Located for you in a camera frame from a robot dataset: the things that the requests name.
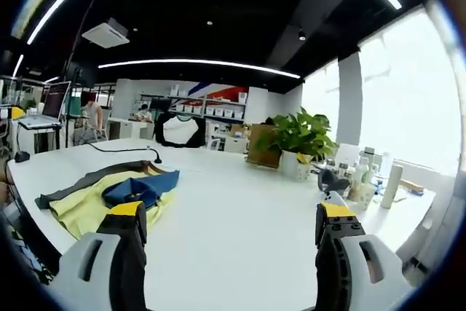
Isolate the white ceiling air conditioner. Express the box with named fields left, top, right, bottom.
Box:
left=81, top=20, right=131, bottom=50

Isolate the white desk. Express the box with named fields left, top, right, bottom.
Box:
left=106, top=117, right=158, bottom=141

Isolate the curved ceiling light strip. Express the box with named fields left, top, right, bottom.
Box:
left=26, top=0, right=118, bottom=46

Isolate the yellow and blue garment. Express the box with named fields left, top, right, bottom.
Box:
left=49, top=169, right=181, bottom=240

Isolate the long ceiling light strip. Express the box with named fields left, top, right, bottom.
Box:
left=97, top=58, right=302, bottom=80

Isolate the green potted plant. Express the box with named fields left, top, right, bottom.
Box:
left=254, top=106, right=340, bottom=178

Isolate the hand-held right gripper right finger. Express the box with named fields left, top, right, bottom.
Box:
left=315, top=201, right=415, bottom=311

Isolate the brown cardboard box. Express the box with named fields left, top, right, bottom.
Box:
left=245, top=123, right=284, bottom=169

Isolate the group of small bottles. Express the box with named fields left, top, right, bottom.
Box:
left=325, top=146, right=387, bottom=211

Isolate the shelf with white boxes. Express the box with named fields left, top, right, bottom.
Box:
left=139, top=84, right=249, bottom=125

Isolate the tall white bottle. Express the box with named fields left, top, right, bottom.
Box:
left=379, top=164, right=405, bottom=210

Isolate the black light stand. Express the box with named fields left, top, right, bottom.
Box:
left=63, top=0, right=97, bottom=149

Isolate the white cup with yellow tag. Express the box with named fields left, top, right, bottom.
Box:
left=296, top=153, right=315, bottom=181

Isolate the black and white raglan shirt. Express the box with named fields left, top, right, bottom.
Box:
left=154, top=111, right=207, bottom=149

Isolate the open silver laptop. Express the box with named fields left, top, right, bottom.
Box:
left=17, top=80, right=72, bottom=130

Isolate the black headset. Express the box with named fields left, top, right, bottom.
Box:
left=317, top=168, right=352, bottom=196

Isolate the white laptop cart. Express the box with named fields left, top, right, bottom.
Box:
left=11, top=118, right=63, bottom=156

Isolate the black gooseneck microphone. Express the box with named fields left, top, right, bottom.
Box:
left=145, top=146, right=164, bottom=165

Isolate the black microphone cable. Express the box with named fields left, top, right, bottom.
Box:
left=86, top=142, right=151, bottom=153

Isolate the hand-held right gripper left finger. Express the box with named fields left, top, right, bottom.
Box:
left=47, top=200, right=149, bottom=311

